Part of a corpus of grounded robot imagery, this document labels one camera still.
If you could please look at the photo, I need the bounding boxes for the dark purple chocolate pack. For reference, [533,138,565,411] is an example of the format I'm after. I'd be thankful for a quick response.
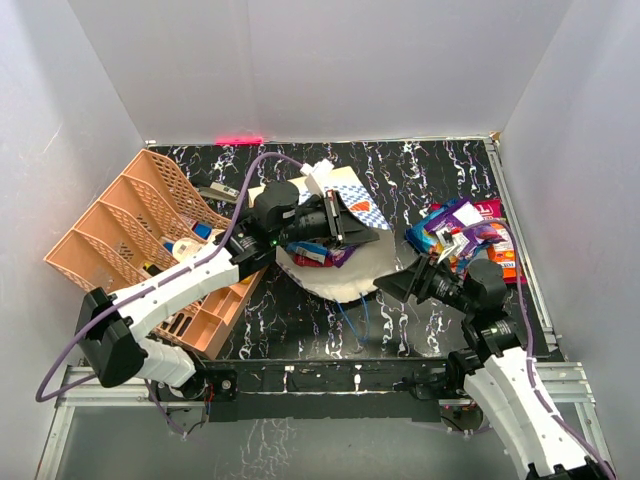
[327,245,358,268]

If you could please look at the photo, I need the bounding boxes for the white lotion bottle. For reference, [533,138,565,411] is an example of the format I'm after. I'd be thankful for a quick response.
[162,237,205,262]

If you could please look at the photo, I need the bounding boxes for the peach plastic desk organizer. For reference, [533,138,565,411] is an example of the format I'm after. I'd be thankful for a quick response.
[45,149,264,359]

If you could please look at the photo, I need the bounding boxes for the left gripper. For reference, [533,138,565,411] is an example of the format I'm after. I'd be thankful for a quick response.
[272,190,379,251]

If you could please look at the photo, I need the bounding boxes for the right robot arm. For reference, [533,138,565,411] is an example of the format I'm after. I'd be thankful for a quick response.
[374,255,614,479]

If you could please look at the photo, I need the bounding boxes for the purple snack bag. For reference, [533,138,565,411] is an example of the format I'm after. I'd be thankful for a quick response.
[425,199,500,259]

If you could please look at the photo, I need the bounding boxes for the blue checkered paper bag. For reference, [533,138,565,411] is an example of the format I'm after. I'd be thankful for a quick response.
[249,165,397,346]

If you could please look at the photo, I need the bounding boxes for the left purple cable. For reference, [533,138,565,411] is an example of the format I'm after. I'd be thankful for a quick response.
[34,152,306,404]

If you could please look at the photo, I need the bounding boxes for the blue snack bar wrapper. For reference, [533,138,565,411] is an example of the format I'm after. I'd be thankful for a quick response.
[286,241,329,263]

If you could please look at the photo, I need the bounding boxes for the blue Slendy candy bag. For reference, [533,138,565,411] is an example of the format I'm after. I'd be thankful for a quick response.
[405,200,473,265]

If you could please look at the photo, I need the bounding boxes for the orange snack bag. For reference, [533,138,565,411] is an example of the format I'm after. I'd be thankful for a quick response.
[488,223,517,284]

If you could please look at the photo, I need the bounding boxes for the white medicine box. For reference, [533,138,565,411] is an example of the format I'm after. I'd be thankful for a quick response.
[181,215,213,240]

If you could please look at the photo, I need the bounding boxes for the pink chips bag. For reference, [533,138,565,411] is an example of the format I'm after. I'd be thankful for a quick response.
[425,199,526,285]

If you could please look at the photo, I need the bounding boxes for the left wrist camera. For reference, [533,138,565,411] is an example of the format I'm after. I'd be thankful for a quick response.
[300,159,334,196]

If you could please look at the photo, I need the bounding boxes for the grey stapler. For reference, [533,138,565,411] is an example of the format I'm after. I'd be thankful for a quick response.
[194,182,239,204]

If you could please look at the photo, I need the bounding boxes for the red snack pack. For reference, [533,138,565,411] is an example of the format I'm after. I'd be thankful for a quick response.
[293,254,331,268]

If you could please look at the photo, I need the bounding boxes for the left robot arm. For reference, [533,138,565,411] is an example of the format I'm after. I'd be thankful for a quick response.
[76,181,379,399]

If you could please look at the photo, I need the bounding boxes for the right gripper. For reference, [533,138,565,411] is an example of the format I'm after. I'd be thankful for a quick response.
[374,251,476,314]

